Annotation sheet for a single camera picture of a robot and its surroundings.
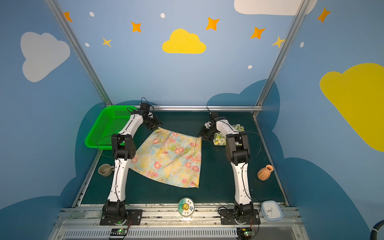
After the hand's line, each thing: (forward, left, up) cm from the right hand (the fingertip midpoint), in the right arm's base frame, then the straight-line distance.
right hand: (200, 136), depth 104 cm
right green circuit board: (-55, -23, -3) cm, 60 cm away
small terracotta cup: (-28, -36, +5) cm, 46 cm away
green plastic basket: (+11, +69, 0) cm, 70 cm away
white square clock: (-45, -38, -1) cm, 59 cm away
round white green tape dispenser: (-47, +6, +6) cm, 48 cm away
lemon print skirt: (-3, -14, 0) cm, 14 cm away
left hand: (+9, +29, +1) cm, 31 cm away
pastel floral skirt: (-17, +20, -2) cm, 26 cm away
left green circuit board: (-58, +38, -2) cm, 69 cm away
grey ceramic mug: (-28, +56, 0) cm, 63 cm away
